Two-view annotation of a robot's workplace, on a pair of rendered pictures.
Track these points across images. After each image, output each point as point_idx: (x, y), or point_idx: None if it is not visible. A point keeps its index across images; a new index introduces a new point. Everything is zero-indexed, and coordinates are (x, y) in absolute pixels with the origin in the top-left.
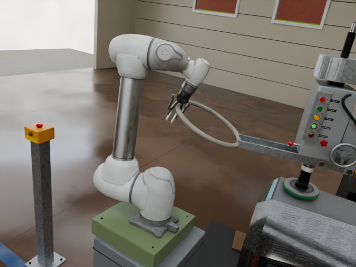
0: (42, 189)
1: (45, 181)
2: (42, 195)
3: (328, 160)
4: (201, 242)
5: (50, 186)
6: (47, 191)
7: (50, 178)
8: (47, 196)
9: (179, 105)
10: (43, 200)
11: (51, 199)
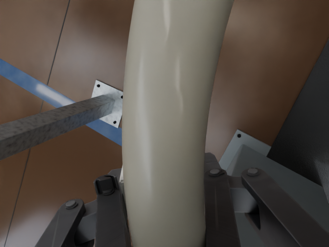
0: (13, 153)
1: (2, 152)
2: (22, 150)
3: None
4: None
5: (17, 137)
6: (22, 141)
7: (2, 142)
8: (30, 138)
9: (196, 220)
10: (32, 144)
11: (40, 128)
